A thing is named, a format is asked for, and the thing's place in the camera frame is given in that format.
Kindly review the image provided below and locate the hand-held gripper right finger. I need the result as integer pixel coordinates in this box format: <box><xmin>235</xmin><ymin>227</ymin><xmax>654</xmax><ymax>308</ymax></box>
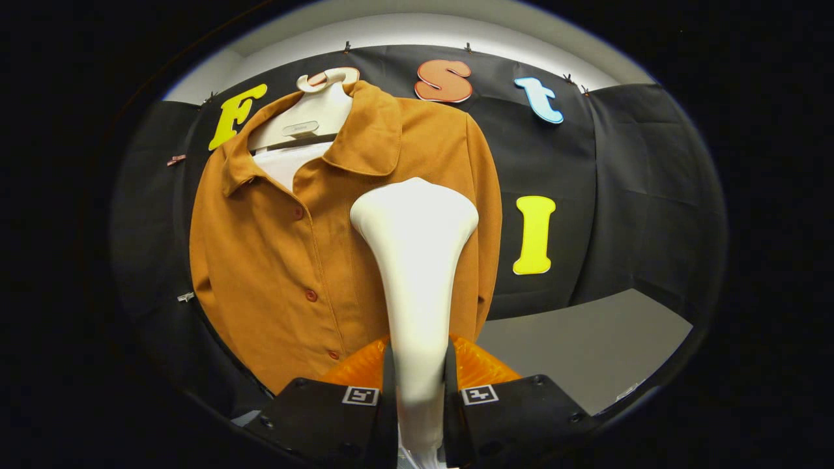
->
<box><xmin>444</xmin><ymin>335</ymin><xmax>600</xmax><ymax>469</ymax></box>

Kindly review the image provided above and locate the grey cabinet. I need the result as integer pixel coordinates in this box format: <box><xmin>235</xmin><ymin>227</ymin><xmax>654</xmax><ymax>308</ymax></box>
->
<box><xmin>476</xmin><ymin>289</ymin><xmax>693</xmax><ymax>416</ymax></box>

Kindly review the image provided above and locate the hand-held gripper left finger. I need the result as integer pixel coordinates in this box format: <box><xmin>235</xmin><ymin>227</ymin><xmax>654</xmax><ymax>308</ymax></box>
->
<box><xmin>261</xmin><ymin>335</ymin><xmax>398</xmax><ymax>469</ymax></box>

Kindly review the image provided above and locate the white garment hanger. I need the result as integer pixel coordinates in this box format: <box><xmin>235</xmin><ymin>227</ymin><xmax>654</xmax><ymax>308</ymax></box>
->
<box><xmin>248</xmin><ymin>66</ymin><xmax>360</xmax><ymax>193</ymax></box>

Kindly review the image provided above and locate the black backdrop cloth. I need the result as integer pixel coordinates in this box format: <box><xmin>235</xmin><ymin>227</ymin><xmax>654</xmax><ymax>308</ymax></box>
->
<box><xmin>111</xmin><ymin>44</ymin><xmax>727</xmax><ymax>418</ymax></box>

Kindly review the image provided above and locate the brown button shirt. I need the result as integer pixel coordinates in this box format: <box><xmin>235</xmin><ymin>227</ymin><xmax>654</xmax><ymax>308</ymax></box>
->
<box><xmin>189</xmin><ymin>79</ymin><xmax>503</xmax><ymax>395</ymax></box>

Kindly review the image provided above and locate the row of black clips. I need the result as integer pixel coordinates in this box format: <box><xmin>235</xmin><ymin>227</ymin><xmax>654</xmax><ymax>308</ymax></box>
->
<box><xmin>203</xmin><ymin>40</ymin><xmax>590</xmax><ymax>105</ymax></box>

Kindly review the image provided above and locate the white garment steamer head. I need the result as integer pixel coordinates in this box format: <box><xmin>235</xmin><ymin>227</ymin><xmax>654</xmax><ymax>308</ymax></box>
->
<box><xmin>350</xmin><ymin>177</ymin><xmax>480</xmax><ymax>457</ymax></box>

